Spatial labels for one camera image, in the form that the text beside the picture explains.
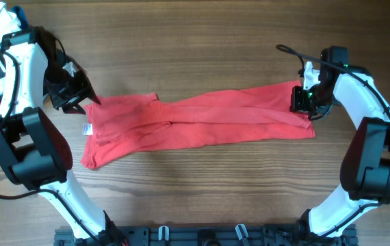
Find red soccer t-shirt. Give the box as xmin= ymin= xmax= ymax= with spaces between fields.
xmin=81 ymin=81 xmax=315 ymax=169

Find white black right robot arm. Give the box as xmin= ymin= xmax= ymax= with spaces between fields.
xmin=277 ymin=44 xmax=390 ymax=245

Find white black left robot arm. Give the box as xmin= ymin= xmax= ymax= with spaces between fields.
xmin=0 ymin=27 xmax=125 ymax=245

